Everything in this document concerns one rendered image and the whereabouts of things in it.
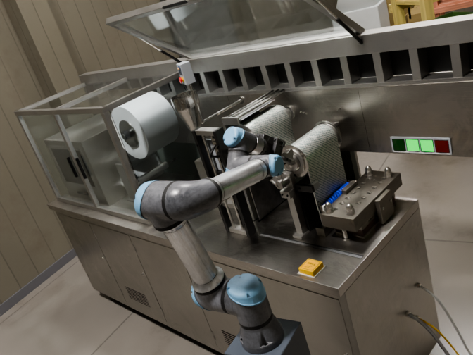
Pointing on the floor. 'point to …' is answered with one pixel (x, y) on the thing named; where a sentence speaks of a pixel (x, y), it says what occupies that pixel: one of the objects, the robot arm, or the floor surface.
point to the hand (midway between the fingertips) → (288, 163)
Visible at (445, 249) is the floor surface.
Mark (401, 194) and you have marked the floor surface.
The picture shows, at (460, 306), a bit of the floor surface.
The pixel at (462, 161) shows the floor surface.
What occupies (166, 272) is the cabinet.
